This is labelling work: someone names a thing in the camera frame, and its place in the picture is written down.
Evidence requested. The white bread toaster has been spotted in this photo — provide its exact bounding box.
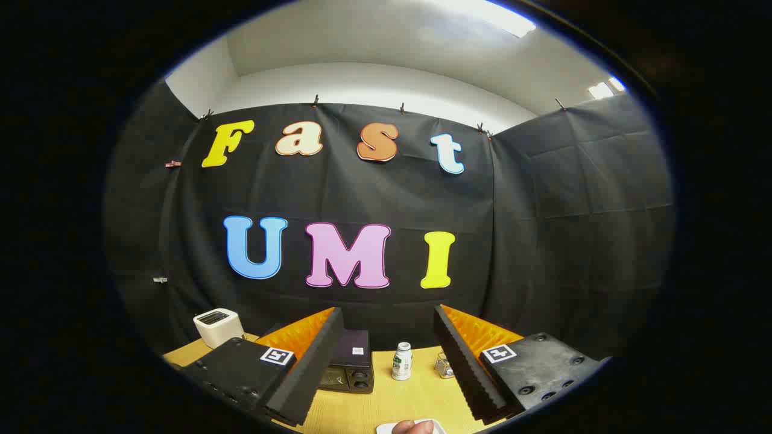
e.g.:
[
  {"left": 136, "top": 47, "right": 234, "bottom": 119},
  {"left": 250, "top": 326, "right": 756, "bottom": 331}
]
[{"left": 193, "top": 308, "right": 246, "bottom": 349}]

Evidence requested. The white square plate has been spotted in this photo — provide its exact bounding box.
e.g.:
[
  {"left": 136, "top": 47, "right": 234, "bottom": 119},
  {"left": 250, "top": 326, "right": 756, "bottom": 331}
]
[{"left": 377, "top": 419, "right": 447, "bottom": 434}]

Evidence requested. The black toaster oven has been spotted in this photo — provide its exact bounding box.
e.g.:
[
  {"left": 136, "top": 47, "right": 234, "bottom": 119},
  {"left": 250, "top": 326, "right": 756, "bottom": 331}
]
[{"left": 265, "top": 322, "right": 375, "bottom": 394}]

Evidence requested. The ceiling light panel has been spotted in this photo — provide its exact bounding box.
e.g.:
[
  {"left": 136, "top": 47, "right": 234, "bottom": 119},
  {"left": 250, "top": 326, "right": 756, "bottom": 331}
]
[
  {"left": 434, "top": 0, "right": 537, "bottom": 38},
  {"left": 588, "top": 75, "right": 627, "bottom": 100}
]

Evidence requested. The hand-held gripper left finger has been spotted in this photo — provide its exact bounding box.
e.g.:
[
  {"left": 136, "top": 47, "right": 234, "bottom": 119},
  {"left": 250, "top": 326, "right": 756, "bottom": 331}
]
[{"left": 180, "top": 306, "right": 344, "bottom": 427}]

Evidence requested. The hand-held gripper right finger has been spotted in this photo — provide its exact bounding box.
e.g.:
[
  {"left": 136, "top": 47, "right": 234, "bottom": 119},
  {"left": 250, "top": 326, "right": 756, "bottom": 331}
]
[{"left": 433, "top": 304, "right": 610, "bottom": 424}]

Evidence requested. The black backdrop cloth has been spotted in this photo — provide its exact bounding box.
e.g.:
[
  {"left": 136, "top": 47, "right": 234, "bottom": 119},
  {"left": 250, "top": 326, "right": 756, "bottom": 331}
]
[{"left": 103, "top": 78, "right": 676, "bottom": 362}]

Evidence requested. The white bottle with green label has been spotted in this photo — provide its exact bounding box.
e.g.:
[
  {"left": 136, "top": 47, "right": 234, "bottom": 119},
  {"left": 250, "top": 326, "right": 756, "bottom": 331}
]
[{"left": 392, "top": 342, "right": 413, "bottom": 381}]

